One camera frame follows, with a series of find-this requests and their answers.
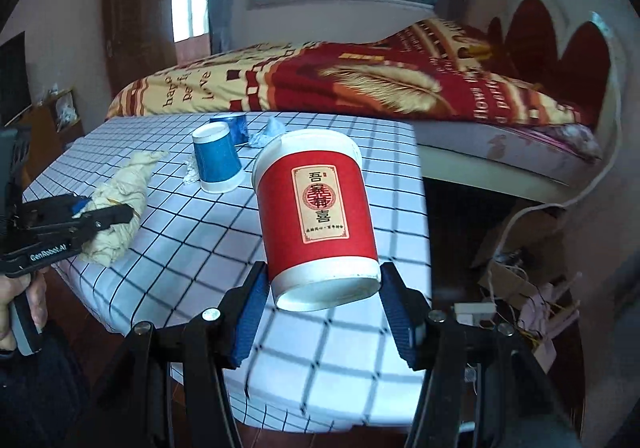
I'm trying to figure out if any bed with white frame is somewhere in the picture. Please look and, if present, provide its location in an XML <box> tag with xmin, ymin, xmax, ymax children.
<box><xmin>414</xmin><ymin>121</ymin><xmax>615</xmax><ymax>203</ymax></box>

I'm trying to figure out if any white router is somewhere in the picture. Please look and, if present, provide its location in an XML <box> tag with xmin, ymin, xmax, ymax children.
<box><xmin>517</xmin><ymin>285</ymin><xmax>582</xmax><ymax>371</ymax></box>

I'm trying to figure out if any floral pillow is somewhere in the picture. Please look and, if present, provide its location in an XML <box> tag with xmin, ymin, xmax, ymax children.
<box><xmin>547</xmin><ymin>125</ymin><xmax>603</xmax><ymax>161</ymax></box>

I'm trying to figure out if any checkered white tablecloth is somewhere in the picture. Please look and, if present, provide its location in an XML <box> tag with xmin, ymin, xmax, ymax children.
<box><xmin>22</xmin><ymin>111</ymin><xmax>433</xmax><ymax>434</ymax></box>

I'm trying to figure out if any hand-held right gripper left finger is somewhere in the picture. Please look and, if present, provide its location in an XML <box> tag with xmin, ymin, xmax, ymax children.
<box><xmin>82</xmin><ymin>261</ymin><xmax>272</xmax><ymax>448</ymax></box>

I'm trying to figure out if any blue paper cup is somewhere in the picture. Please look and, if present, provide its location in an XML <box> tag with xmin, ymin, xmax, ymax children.
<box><xmin>210</xmin><ymin>113</ymin><xmax>249</xmax><ymax>147</ymax></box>
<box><xmin>192</xmin><ymin>121</ymin><xmax>246</xmax><ymax>194</ymax></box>

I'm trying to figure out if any person's left hand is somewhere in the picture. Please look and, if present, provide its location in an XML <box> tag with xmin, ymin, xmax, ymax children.
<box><xmin>0</xmin><ymin>267</ymin><xmax>49</xmax><ymax>354</ymax></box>

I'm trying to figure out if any crumpled white wrapper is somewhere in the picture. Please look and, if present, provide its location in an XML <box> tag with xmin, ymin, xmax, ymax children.
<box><xmin>181</xmin><ymin>159</ymin><xmax>202</xmax><ymax>187</ymax></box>

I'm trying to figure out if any red paper cup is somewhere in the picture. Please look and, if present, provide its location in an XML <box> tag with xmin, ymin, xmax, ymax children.
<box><xmin>251</xmin><ymin>129</ymin><xmax>383</xmax><ymax>313</ymax></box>

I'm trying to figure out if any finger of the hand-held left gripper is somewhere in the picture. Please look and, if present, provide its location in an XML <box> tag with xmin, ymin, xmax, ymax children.
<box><xmin>14</xmin><ymin>204</ymin><xmax>135</xmax><ymax>245</ymax></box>
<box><xmin>20</xmin><ymin>195</ymin><xmax>101</xmax><ymax>229</ymax></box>

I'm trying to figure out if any beige plastic bag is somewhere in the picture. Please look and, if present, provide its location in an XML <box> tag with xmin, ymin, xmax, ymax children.
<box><xmin>81</xmin><ymin>149</ymin><xmax>171</xmax><ymax>269</ymax></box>

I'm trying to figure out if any black screen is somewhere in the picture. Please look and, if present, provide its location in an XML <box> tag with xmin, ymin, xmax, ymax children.
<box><xmin>0</xmin><ymin>31</ymin><xmax>32</xmax><ymax>127</ymax></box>

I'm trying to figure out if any person's left forearm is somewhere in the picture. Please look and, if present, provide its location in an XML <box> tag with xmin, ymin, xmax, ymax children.
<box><xmin>0</xmin><ymin>333</ymin><xmax>96</xmax><ymax>448</ymax></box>

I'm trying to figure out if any wooden cabinet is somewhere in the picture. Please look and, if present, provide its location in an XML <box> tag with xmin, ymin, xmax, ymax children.
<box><xmin>9</xmin><ymin>88</ymin><xmax>85</xmax><ymax>166</ymax></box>

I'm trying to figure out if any red scalloped headboard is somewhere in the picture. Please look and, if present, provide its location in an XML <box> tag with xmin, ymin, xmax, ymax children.
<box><xmin>487</xmin><ymin>0</ymin><xmax>627</xmax><ymax>129</ymax></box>

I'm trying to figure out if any clear plastic wrapper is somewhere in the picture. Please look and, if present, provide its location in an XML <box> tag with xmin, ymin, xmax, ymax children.
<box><xmin>248</xmin><ymin>117</ymin><xmax>287</xmax><ymax>150</ymax></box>

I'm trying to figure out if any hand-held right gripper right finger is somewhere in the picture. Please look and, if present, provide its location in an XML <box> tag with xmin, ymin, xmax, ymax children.
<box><xmin>377</xmin><ymin>264</ymin><xmax>576</xmax><ymax>448</ymax></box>

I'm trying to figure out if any brown wooden door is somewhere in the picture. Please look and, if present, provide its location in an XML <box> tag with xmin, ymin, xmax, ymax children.
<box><xmin>102</xmin><ymin>0</ymin><xmax>177</xmax><ymax>85</ymax></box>

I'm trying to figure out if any red and yellow printed blanket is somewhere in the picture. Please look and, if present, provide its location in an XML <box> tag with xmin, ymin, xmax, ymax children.
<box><xmin>105</xmin><ymin>18</ymin><xmax>601</xmax><ymax>128</ymax></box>

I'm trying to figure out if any white floor power strip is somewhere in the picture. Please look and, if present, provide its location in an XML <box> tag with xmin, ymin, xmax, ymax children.
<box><xmin>452</xmin><ymin>302</ymin><xmax>499</xmax><ymax>325</ymax></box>

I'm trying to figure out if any white power cable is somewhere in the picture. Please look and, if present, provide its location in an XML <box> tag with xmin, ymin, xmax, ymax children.
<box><xmin>487</xmin><ymin>78</ymin><xmax>627</xmax><ymax>305</ymax></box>

